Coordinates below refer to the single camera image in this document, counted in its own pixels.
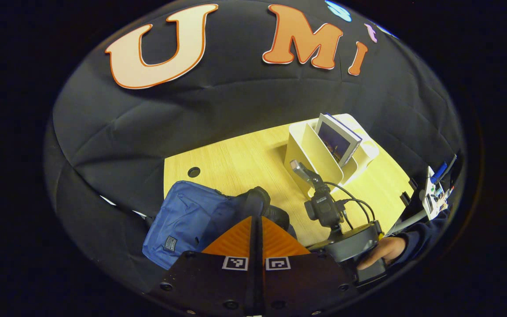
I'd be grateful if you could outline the small blue object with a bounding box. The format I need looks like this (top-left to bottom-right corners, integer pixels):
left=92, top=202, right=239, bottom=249
left=430, top=162, right=448, bottom=184

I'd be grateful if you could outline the white electronic device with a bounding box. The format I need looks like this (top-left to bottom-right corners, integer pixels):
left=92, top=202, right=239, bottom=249
left=421, top=166, right=454, bottom=221

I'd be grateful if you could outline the grey bar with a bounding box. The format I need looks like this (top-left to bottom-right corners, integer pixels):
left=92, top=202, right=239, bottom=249
left=388, top=208, right=430, bottom=235

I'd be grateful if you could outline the black camera cable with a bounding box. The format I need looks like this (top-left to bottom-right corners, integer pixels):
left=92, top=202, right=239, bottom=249
left=324, top=181, right=376, bottom=230

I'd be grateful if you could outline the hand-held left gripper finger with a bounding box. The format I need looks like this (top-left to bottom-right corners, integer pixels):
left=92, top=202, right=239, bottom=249
left=150, top=216, right=258, bottom=315
left=258, top=216, right=360, bottom=315

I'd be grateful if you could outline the blue schoolbag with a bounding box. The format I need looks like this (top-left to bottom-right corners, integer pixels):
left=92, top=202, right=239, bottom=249
left=142, top=181, right=298, bottom=270

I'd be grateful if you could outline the white bookshelf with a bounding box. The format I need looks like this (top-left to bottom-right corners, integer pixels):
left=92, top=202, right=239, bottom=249
left=283, top=114, right=380, bottom=198

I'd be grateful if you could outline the blue illustrated cover book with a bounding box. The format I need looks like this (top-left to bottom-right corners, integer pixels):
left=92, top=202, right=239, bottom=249
left=314, top=113, right=363, bottom=168

